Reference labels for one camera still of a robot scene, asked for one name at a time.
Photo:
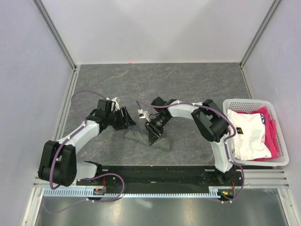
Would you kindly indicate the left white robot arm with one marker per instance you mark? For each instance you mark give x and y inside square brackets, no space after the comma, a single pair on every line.
[58,164]

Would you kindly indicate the right aluminium frame post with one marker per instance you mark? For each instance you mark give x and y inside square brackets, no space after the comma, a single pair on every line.
[260,31]

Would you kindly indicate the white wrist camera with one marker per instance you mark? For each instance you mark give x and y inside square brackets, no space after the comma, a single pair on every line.
[143,114]
[115,104]

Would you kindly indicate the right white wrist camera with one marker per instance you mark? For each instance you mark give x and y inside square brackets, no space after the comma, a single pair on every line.
[143,114]

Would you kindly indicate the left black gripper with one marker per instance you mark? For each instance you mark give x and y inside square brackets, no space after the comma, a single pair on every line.
[122,124]

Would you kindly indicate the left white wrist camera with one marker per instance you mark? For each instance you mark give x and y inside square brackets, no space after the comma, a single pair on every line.
[115,104]

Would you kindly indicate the aluminium frame post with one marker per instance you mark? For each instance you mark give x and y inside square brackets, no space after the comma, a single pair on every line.
[260,31]
[54,32]

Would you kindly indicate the grey cloth napkin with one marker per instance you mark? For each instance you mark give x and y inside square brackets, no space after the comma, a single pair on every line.
[143,138]

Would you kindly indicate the slotted cable duct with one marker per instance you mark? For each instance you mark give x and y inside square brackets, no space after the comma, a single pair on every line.
[93,193]

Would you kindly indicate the white cloth in basket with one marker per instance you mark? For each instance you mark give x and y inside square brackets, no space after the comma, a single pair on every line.
[249,142]

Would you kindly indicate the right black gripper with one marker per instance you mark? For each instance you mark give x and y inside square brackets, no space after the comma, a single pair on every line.
[154,131]

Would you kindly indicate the left aluminium frame post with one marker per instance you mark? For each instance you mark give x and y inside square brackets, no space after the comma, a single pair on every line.
[54,32]

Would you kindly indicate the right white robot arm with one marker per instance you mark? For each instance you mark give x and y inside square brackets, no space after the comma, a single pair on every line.
[212,124]

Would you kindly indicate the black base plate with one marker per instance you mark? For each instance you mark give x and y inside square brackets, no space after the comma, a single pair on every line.
[203,176]

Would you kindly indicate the pink cloth in basket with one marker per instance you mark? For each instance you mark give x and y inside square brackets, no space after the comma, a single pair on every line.
[270,134]

